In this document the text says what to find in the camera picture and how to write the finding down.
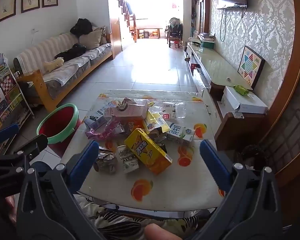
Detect white green milk carton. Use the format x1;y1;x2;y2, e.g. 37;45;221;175
165;123;196;145

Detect white book rack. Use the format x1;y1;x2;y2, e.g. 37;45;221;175
0;55;35;155

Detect yellow drink carton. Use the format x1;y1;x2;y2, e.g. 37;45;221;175
124;128;172;175

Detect person's right hand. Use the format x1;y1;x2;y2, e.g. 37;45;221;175
144;224;177;240

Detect wooden chair with bags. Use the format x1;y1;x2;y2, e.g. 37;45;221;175
165;17;183;48

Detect black television cable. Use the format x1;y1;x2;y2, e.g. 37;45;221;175
220;7;247;43

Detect orange wrapper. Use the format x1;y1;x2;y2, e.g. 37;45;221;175
126;119;145;132

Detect white flat box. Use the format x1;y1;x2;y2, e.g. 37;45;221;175
221;86;268;114

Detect row of children's books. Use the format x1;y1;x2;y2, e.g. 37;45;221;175
0;54;23;130

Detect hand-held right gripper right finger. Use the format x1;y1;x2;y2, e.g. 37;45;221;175
189;139;283;240

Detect red bucket with green rim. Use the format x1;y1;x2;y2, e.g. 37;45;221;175
37;103;79;152

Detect low wooden bench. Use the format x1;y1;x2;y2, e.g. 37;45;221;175
136;28;163;39

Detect long television cabinet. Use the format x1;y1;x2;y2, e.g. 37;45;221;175
185;41;268;150

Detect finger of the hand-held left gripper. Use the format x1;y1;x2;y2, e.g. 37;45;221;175
0;134;48;202
0;123;20;145

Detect pink foil wrapper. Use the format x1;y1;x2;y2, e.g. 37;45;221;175
85;120;127;140

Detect person's left hand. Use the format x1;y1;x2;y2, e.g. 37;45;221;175
4;195;17;228

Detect black garment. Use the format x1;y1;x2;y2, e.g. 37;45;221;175
54;44;87;62

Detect pink cardboard box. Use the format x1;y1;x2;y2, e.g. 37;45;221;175
111;99;150;120

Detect cream plush toy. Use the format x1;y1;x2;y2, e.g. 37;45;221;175
44;57;65;72

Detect striped sofa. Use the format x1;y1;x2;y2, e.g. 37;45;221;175
14;26;115;112

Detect star checkers board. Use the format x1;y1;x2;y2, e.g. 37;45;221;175
237;45;265;90

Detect clear plastic bottle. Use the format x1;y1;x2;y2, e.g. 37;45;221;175
155;102;188;120

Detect green packet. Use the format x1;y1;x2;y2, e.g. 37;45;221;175
233;84;250;96

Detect dark blue cloth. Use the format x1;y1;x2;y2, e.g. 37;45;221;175
30;161;53;174

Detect yellow wrapper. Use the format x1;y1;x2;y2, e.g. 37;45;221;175
142;111;171;134

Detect crushed paper cup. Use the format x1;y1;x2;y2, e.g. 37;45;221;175
116;144;140;174

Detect crumpled silver wrapper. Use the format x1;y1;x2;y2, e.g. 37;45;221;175
94;146;117;174

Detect blue white packet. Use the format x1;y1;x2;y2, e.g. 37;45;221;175
83;105;115;130

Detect black clothing pile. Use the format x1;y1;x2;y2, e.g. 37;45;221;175
70;18;93;37

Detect beige pillow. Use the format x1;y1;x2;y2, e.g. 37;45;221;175
79;27;103;50

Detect zebra striped clothing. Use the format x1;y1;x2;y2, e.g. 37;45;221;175
75;195;210;240

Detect silver foil sheet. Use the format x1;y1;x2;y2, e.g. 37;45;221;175
194;70;210;90

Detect dark round bin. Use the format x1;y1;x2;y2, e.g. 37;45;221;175
240;144;268;170

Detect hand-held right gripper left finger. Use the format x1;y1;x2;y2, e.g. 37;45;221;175
16;139;108;240

